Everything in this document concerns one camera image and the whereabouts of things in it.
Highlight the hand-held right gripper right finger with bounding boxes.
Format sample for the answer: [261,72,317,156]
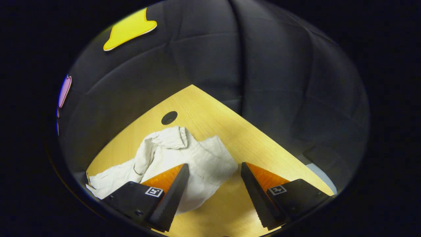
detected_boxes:
[241,162,330,231]

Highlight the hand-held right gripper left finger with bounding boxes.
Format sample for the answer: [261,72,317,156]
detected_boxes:
[103,163,190,232]

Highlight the white jeans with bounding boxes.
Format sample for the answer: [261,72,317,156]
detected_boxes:
[86,126,238,215]

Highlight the black backdrop cloth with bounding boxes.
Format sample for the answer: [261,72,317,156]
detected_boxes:
[56,0,370,198]

